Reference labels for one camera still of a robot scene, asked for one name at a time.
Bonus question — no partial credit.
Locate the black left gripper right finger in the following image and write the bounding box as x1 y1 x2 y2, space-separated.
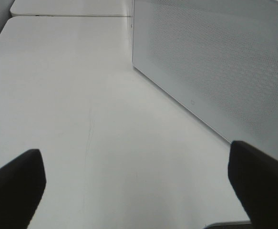
228 141 278 229

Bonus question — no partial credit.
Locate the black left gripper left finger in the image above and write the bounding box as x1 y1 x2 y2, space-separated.
0 149 46 229

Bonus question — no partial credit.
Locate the white microwave door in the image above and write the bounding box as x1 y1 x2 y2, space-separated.
132 0 278 160

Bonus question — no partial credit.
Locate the white adjacent table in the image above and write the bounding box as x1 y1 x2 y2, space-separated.
10 0 133 17

